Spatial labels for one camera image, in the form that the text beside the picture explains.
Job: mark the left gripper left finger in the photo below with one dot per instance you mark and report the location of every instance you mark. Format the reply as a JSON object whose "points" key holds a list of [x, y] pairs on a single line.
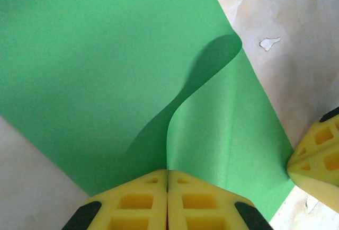
{"points": [[159, 187]]}

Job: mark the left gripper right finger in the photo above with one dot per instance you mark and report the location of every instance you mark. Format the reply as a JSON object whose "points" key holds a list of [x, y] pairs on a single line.
{"points": [[174, 193]]}

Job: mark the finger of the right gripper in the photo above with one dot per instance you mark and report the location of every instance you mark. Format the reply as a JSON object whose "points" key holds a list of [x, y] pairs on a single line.
{"points": [[317, 185], [308, 141]]}

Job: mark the green paper sheet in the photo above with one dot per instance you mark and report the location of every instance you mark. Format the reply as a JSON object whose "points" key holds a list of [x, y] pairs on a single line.
{"points": [[79, 68]]}

